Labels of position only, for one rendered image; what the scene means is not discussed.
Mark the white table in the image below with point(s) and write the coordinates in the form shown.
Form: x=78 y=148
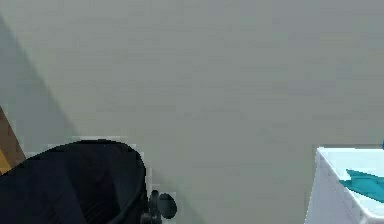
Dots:
x=333 y=196

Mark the teal cloth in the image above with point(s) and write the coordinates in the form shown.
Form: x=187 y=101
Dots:
x=365 y=183

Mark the brown wooden furniture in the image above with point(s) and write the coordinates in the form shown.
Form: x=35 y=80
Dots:
x=7 y=146

